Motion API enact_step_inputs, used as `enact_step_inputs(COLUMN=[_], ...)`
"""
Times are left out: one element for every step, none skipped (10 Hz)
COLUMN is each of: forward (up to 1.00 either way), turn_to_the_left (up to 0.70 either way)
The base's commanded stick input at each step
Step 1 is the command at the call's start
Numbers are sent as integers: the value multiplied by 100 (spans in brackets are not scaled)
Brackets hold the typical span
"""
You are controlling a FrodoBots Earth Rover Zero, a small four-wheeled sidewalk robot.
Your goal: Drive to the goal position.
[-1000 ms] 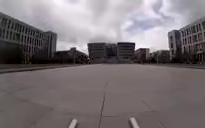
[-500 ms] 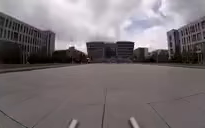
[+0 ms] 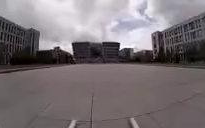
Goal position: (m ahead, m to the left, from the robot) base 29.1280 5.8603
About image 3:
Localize dark glass building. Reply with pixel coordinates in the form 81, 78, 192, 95
71, 41, 121, 64

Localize grey concrete slab plaza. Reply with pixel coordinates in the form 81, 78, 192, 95
0, 63, 205, 128

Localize distant pale buildings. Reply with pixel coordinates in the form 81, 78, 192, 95
119, 47, 154, 63

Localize low brown building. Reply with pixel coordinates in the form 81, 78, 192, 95
35, 46, 75, 65

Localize robot's own part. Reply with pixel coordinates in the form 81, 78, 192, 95
128, 117, 141, 128
67, 119, 78, 128

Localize row of trees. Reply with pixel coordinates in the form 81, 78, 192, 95
154, 39, 205, 65
0, 40, 38, 66

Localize dark raised ground strip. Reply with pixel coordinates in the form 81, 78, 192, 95
0, 64, 52, 76

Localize pale building with dark windows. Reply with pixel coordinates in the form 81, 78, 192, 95
151, 9, 205, 56

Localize pale building with end block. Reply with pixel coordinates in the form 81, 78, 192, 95
0, 11, 41, 58

